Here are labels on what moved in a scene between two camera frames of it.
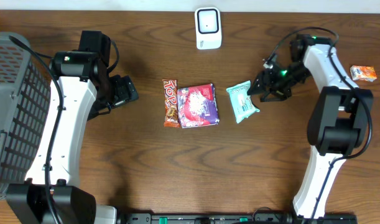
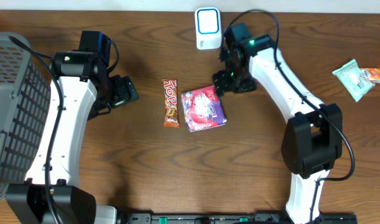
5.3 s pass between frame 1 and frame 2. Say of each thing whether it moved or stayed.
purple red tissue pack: moved
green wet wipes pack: moved
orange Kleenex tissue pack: moved
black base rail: stayed
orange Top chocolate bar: stayed
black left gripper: stayed
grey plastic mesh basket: stayed
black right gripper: moved
